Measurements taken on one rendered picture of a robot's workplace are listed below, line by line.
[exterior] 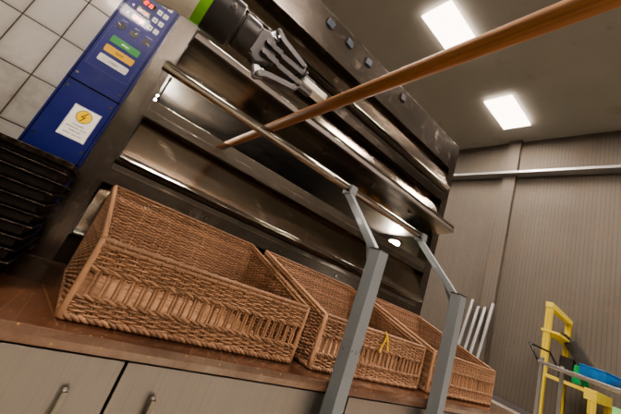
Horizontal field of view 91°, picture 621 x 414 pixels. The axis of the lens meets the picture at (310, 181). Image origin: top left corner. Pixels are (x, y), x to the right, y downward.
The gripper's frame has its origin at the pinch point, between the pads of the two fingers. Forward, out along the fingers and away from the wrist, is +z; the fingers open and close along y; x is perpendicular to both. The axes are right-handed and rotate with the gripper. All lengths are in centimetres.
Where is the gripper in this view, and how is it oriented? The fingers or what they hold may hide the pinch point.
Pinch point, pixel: (311, 90)
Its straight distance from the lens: 73.3
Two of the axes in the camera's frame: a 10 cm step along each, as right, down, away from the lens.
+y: -3.5, 8.9, -3.0
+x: 5.8, -0.5, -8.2
